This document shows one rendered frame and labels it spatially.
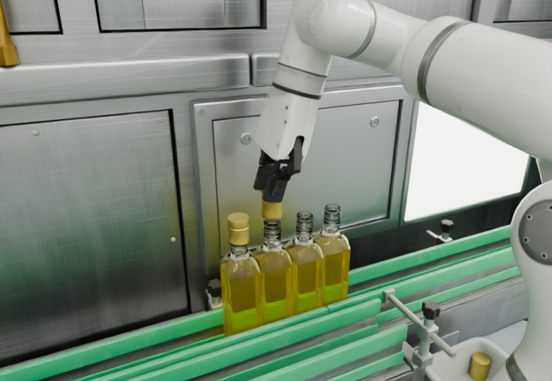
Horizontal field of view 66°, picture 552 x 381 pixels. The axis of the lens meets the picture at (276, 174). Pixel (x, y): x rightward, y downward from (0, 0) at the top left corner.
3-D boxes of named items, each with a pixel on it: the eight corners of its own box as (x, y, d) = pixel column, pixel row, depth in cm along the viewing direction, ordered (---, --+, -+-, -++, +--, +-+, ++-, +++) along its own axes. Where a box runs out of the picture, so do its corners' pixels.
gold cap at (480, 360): (465, 368, 88) (468, 351, 86) (481, 366, 88) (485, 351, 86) (473, 382, 85) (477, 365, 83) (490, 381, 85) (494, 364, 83)
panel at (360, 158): (514, 191, 119) (542, 69, 106) (523, 195, 116) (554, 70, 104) (201, 268, 85) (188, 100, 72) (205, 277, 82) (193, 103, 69)
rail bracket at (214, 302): (220, 319, 86) (216, 263, 81) (231, 342, 80) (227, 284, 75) (200, 325, 84) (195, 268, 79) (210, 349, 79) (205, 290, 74)
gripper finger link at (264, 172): (257, 144, 69) (247, 181, 71) (264, 151, 66) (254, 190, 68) (274, 147, 70) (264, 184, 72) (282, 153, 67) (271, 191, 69)
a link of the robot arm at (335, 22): (402, 7, 51) (344, -17, 46) (373, 93, 54) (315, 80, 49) (328, -2, 63) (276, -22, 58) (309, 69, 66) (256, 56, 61)
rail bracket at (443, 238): (429, 257, 107) (436, 210, 102) (449, 272, 101) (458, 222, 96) (416, 261, 105) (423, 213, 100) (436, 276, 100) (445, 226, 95)
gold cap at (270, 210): (278, 208, 71) (278, 185, 69) (287, 218, 68) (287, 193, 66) (258, 213, 70) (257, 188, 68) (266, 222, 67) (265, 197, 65)
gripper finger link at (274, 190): (273, 158, 63) (261, 199, 65) (281, 167, 60) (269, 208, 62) (291, 161, 65) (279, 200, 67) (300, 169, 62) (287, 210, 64)
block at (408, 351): (392, 354, 85) (396, 326, 83) (425, 390, 78) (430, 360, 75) (377, 360, 84) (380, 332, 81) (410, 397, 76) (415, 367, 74)
